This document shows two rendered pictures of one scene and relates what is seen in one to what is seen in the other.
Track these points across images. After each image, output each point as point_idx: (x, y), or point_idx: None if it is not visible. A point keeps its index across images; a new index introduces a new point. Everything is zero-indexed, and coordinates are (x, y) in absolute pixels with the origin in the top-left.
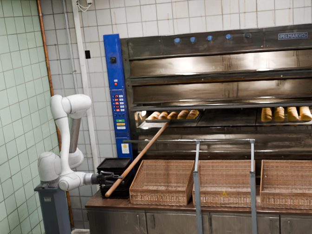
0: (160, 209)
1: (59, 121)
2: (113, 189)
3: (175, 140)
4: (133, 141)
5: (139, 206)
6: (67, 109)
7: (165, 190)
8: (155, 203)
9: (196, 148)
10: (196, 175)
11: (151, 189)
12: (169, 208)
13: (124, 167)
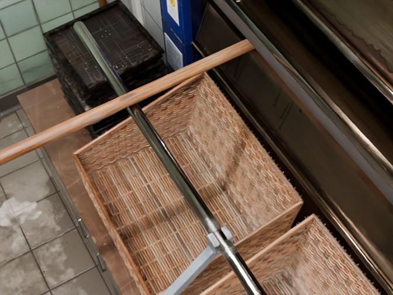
0: (106, 265)
1: None
2: None
3: (166, 166)
4: (89, 51)
5: (79, 212)
6: None
7: (120, 245)
8: (111, 236)
9: (195, 260)
10: None
11: (101, 206)
12: (117, 286)
13: (83, 90)
